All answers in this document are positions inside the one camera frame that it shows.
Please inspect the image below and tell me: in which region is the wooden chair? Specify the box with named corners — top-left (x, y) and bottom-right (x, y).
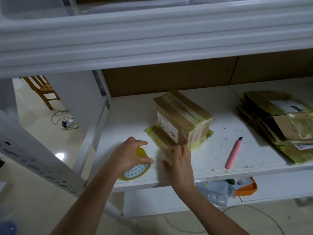
top-left (22, 75), bottom-right (61, 111)

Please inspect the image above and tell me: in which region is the stack of cardboard boxes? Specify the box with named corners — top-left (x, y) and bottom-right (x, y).
top-left (237, 90), bottom-right (313, 165)

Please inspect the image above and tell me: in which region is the white metal shelf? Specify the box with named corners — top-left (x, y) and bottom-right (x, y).
top-left (0, 0), bottom-right (313, 223)

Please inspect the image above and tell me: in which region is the white power strip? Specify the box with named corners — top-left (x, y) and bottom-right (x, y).
top-left (61, 118), bottom-right (75, 131)

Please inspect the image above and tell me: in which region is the person's left forearm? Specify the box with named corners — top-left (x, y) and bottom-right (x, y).
top-left (50, 166), bottom-right (121, 235)

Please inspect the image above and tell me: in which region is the yellow tape roll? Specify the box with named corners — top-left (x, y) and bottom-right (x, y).
top-left (118, 146), bottom-right (153, 181)

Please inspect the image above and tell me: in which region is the person's left hand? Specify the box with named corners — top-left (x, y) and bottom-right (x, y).
top-left (107, 136), bottom-right (155, 178)

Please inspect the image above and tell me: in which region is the large plain cardboard box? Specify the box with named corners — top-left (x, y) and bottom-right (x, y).
top-left (144, 90), bottom-right (214, 158)

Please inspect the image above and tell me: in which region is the blue round object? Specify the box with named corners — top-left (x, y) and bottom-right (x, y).
top-left (0, 221), bottom-right (17, 235)

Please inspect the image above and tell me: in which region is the person's right hand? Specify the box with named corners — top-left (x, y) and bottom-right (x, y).
top-left (161, 144), bottom-right (197, 195)

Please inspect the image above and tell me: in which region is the pink utility knife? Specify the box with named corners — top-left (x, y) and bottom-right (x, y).
top-left (224, 136), bottom-right (244, 170)

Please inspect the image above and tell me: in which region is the person's right forearm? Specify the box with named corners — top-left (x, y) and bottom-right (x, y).
top-left (178, 182), bottom-right (251, 235)

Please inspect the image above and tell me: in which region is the orange plastic object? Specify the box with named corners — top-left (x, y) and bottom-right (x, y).
top-left (234, 177), bottom-right (258, 197)

